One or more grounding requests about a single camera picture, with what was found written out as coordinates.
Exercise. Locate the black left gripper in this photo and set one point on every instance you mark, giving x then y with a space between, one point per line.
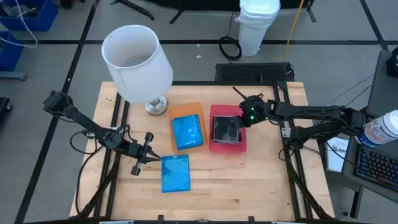
136 151

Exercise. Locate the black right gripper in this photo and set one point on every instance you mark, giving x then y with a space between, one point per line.
256 109

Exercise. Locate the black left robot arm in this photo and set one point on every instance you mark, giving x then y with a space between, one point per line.
84 119

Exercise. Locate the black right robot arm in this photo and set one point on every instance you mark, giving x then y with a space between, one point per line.
311 110

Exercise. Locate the pink translucent plastic bin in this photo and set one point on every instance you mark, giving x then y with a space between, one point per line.
227 149

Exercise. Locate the black perforated metal box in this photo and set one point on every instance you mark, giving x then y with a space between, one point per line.
252 72

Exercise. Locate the orange translucent plastic bin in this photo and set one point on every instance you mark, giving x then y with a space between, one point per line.
189 107

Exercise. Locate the white shade silver table lamp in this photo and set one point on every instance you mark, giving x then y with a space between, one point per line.
136 77

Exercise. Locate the white trash bin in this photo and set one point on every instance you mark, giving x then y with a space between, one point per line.
255 28

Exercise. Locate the white printed paper sheet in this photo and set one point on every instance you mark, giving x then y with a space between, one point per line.
334 155

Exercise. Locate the grey desk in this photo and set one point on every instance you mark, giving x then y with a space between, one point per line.
351 174

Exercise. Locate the black stand leg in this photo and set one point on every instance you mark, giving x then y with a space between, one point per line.
133 7
178 15

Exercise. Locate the white blue wipes canister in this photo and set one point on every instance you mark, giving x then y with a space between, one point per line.
377 129

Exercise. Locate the black backlit keyboard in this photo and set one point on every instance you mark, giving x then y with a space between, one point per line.
377 166

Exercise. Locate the grey side table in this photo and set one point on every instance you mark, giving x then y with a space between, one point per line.
384 90

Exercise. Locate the black chair base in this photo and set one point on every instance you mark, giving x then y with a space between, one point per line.
4 107

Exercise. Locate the grey shelf foot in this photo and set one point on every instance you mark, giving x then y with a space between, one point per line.
12 76

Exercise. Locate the black device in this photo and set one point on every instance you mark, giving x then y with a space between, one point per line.
393 63

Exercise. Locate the blue storage crate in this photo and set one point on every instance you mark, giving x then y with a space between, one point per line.
11 56
43 18

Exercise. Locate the silver metal bracket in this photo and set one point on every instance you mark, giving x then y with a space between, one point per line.
286 132
90 134

